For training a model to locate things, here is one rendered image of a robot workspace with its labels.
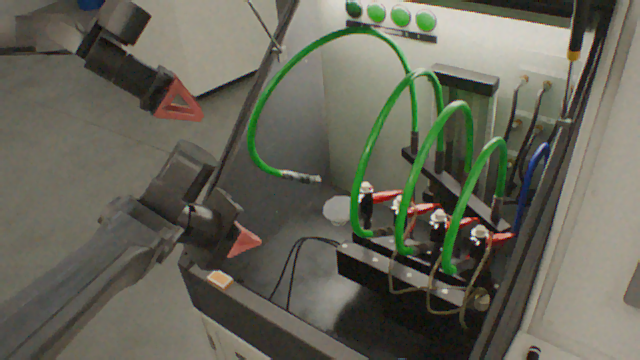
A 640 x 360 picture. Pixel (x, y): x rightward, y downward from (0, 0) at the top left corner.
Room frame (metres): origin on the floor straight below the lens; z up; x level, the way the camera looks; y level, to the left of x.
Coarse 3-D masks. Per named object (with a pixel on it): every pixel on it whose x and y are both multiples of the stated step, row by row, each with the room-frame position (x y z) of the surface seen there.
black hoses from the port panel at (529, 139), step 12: (516, 96) 0.82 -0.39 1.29; (540, 96) 0.79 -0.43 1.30; (528, 132) 0.78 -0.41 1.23; (552, 132) 0.74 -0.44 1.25; (528, 144) 0.79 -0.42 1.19; (516, 156) 0.79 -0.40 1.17; (516, 168) 0.80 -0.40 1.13; (492, 192) 0.81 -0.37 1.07; (504, 204) 0.79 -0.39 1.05; (528, 204) 0.78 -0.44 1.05
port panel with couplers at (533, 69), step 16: (528, 64) 0.86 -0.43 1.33; (544, 64) 0.84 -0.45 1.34; (560, 64) 0.82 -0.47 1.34; (576, 64) 0.81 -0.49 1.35; (512, 80) 0.88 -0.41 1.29; (528, 80) 0.86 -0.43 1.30; (544, 80) 0.84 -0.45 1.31; (560, 80) 0.82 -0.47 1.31; (576, 80) 0.80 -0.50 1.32; (512, 96) 0.88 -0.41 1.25; (528, 96) 0.86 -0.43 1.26; (544, 96) 0.84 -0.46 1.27; (560, 96) 0.82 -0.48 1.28; (528, 112) 0.85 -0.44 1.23; (544, 112) 0.83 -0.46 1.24; (512, 128) 0.84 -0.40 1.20; (544, 128) 0.83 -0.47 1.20; (512, 144) 0.87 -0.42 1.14; (512, 160) 0.86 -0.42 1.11; (528, 160) 0.84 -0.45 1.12
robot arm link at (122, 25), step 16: (112, 0) 0.80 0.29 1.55; (128, 0) 0.79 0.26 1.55; (96, 16) 0.78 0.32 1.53; (112, 16) 0.78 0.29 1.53; (128, 16) 0.78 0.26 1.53; (144, 16) 0.79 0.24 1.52; (48, 32) 0.74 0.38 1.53; (64, 32) 0.74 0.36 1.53; (80, 32) 0.75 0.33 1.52; (112, 32) 0.76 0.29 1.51; (128, 32) 0.77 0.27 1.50; (80, 48) 0.75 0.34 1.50
